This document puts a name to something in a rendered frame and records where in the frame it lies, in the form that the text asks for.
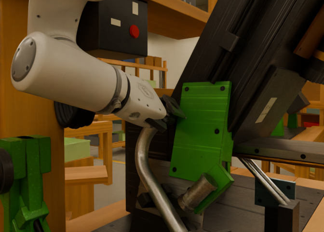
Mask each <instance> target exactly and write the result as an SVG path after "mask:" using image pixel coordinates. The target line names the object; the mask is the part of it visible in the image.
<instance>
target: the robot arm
mask: <svg viewBox="0 0 324 232"><path fill-rule="evenodd" d="M87 1H102V0H29V4H28V19H27V36H26V37H25V38H24V39H23V40H22V42H21V43H20V44H19V46H18V48H17V50H16V52H15V54H14V57H13V61H12V65H11V82H12V84H13V86H14V88H15V89H16V90H18V91H21V92H24V93H28V94H32V95H35V96H39V97H43V98H46V99H50V100H53V101H57V102H60V103H64V104H68V105H71V106H75V107H78V108H81V109H86V110H89V111H93V112H96V113H100V114H103V115H110V114H114V115H115V116H117V117H119V118H121V119H123V120H125V121H128V122H130V123H133V124H135V125H138V126H142V127H145V128H153V127H154V128H156V129H157V130H159V131H160V132H162V133H163V132H164V131H165V130H166V129H167V126H166V125H171V124H173V123H174V122H175V121H176V119H177V118H178V117H179V116H176V115H173V114H172V112H170V111H166V109H165V107H164V105H165V104H166V102H165V101H164V99H162V98H159V97H158V96H157V94H156V92H155V91H154V89H153V87H152V86H151V85H150V83H149V82H148V81H146V80H144V79H141V78H139V77H136V76H134V75H131V74H128V73H125V72H123V71H122V70H120V69H118V68H116V67H114V66H112V65H110V64H108V63H105V62H103V61H101V60H99V59H97V58H95V57H93V56H91V55H89V54H87V53H86V52H85V51H83V50H82V49H81V48H80V47H79V46H78V45H77V44H76V35H77V30H78V25H79V21H80V18H81V14H82V11H83V9H84V7H85V5H86V3H87Z"/></svg>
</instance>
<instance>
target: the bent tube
mask: <svg viewBox="0 0 324 232"><path fill-rule="evenodd" d="M162 97H163V99H164V101H165V102H166V104H165V105H164V107H165V109H166V111H170V112H172V114H173V115H176V116H179V117H181V118H184V117H185V114H184V112H183V111H182V109H181V108H180V106H179V105H178V104H177V102H176V101H175V99H174V98H172V97H169V96H167V95H165V94H164V95H163V96H162ZM157 131H158V130H157V129H156V128H154V127H153V128H145V127H143V129H142V131H141V133H140V135H139V137H138V140H137V143H136V147H135V165H136V169H137V172H138V175H139V177H140V179H141V181H142V182H143V184H144V186H145V188H146V189H147V191H148V193H149V195H150V197H151V198H152V200H153V202H154V204H155V205H156V207H157V209H158V211H159V213H160V215H161V217H162V218H163V220H164V222H165V224H166V226H167V227H168V229H169V231H170V232H188V230H187V228H186V227H185V225H184V223H183V222H182V220H181V218H180V217H179V215H178V213H177V212H176V210H175V209H174V207H173V205H172V204H171V202H170V200H169V199H168V197H167V195H166V194H165V192H164V190H163V189H162V187H161V185H160V184H159V182H158V180H157V179H156V177H155V175H154V174H153V172H152V170H151V168H150V165H149V159H148V152H149V145H150V142H151V140H152V138H153V136H154V135H155V134H156V132H157Z"/></svg>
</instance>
